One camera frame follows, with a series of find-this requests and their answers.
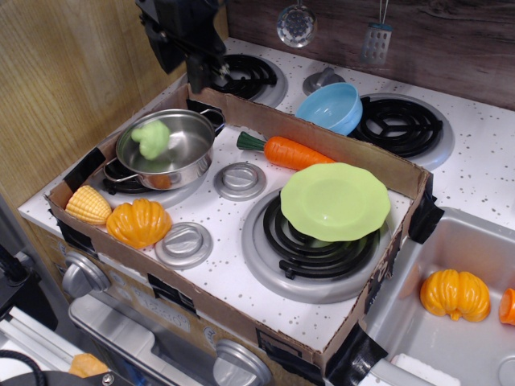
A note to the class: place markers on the silver strainer ladle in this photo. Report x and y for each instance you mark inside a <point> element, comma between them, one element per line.
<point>296,25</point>

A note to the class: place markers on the silver stove knob front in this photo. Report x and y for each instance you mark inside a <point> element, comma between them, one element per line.
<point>185,246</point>

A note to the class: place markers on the stainless steel pot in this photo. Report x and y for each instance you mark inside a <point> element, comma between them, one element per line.
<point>169,149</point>

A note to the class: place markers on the orange toy piece at edge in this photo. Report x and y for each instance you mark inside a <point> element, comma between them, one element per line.
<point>506,310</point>

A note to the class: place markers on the brown cardboard fence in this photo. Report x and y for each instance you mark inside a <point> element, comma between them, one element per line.
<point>301,342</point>

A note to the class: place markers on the orange toy pumpkin half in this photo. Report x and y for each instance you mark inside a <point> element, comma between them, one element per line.
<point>139,224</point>

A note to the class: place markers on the back left black burner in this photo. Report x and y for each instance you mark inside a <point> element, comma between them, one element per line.
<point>254,79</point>

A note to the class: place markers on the silver oven knob left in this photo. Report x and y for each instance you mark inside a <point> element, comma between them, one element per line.
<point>83,276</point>

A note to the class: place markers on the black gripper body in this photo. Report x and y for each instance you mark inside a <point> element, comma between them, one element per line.
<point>190,24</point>

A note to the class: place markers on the silver stove knob back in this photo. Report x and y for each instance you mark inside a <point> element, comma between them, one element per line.
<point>321,79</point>

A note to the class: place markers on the orange toy piece bottom left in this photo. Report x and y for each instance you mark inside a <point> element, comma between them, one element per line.
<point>85,365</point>

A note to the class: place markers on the front right black burner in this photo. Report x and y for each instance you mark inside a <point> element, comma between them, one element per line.
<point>302,268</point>

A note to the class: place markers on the silver stove knob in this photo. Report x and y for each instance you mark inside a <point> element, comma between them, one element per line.
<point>321,79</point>
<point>185,246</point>
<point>240,181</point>

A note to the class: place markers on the black burner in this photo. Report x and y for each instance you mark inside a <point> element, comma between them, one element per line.
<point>254,79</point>
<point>118,184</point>
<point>302,268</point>
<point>406,126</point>

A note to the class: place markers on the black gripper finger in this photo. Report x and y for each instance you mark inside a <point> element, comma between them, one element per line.
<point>167,53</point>
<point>199,72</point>

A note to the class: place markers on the silver oven door handle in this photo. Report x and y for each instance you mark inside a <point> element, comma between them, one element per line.
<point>132,344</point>

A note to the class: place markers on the orange toy pumpkin in sink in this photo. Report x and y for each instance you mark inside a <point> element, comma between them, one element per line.
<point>456,294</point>

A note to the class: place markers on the light green plastic plate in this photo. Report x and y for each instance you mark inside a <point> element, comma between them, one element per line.
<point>335,202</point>

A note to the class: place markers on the green toy broccoli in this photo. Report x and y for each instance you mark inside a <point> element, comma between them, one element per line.
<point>152,138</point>

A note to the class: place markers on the front left black burner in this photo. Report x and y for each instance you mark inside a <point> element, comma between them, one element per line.
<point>118,184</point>

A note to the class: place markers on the silver oven knob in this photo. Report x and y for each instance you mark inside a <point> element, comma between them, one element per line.
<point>235,365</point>
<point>83,276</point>

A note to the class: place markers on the silver stove knob centre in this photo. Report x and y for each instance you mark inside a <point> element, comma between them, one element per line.
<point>240,181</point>

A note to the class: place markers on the back right black burner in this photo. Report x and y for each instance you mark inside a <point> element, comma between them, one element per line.
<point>406,126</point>

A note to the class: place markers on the silver oven knob right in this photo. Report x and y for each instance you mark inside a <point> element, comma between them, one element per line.
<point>235,365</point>

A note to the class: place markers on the grey toy spatula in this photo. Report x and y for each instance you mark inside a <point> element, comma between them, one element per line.
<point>375,46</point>

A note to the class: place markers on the light blue plastic bowl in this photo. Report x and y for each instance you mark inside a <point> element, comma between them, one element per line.
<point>336,107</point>

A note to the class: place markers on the yellow toy corn cob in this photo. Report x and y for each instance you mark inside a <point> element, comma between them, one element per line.
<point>89,206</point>

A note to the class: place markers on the silver toy sink basin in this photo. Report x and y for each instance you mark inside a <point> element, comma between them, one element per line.
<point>475,353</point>

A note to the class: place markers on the orange toy carrot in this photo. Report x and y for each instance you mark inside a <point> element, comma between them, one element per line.
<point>283,152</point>

